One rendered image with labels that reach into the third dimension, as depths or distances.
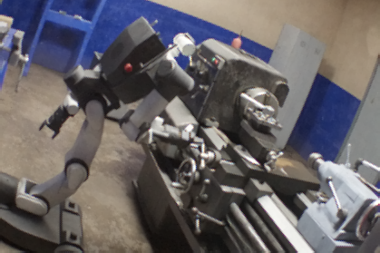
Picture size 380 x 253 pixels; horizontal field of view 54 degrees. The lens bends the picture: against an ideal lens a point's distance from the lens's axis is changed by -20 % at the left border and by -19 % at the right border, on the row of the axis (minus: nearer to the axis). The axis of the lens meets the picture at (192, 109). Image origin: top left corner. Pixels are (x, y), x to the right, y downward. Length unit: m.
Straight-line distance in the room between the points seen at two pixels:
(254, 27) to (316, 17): 1.20
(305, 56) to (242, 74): 3.61
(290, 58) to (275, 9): 0.84
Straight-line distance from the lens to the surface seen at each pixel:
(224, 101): 2.94
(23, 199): 2.30
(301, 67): 6.48
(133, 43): 1.94
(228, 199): 2.22
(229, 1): 6.35
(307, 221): 1.96
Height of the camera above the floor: 1.57
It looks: 13 degrees down
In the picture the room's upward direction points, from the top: 24 degrees clockwise
